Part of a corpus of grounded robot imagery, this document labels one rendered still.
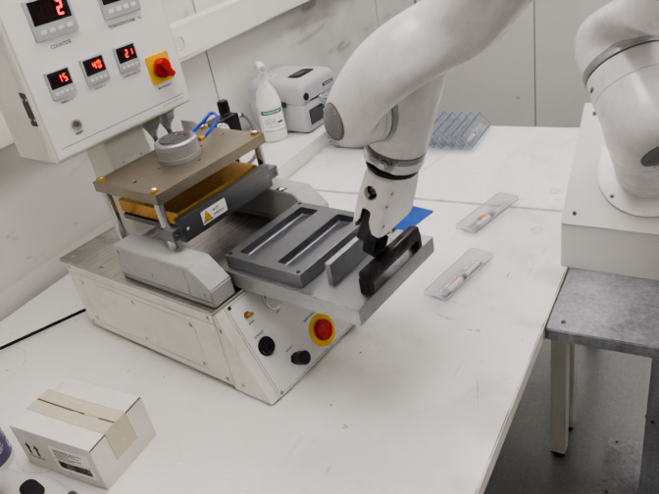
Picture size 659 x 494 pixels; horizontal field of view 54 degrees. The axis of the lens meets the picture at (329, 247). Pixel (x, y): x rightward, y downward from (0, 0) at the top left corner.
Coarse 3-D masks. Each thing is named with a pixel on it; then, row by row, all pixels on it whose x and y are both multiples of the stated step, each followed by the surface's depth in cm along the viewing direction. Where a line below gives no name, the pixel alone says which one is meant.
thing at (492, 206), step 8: (488, 200) 155; (496, 200) 154; (504, 200) 153; (512, 200) 153; (480, 208) 152; (488, 208) 151; (496, 208) 151; (472, 216) 150; (480, 216) 149; (488, 216) 148; (456, 224) 147; (464, 224) 147; (472, 224) 146; (480, 224) 146
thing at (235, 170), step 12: (228, 168) 124; (240, 168) 123; (252, 168) 122; (204, 180) 120; (216, 180) 119; (228, 180) 118; (192, 192) 116; (204, 192) 116; (216, 192) 116; (120, 204) 120; (132, 204) 117; (144, 204) 116; (168, 204) 114; (180, 204) 113; (192, 204) 112; (132, 216) 120; (144, 216) 117; (156, 216) 114; (168, 216) 112
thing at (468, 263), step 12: (468, 252) 137; (480, 252) 136; (456, 264) 134; (468, 264) 133; (480, 264) 132; (444, 276) 130; (456, 276) 130; (468, 276) 129; (432, 288) 128; (444, 288) 127
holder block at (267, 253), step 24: (288, 216) 116; (312, 216) 114; (336, 216) 113; (264, 240) 112; (288, 240) 108; (312, 240) 109; (336, 240) 105; (240, 264) 106; (264, 264) 103; (288, 264) 105; (312, 264) 100
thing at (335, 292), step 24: (360, 240) 102; (432, 240) 106; (336, 264) 98; (360, 264) 103; (408, 264) 101; (264, 288) 104; (288, 288) 100; (312, 288) 99; (336, 288) 98; (384, 288) 97; (336, 312) 96; (360, 312) 93
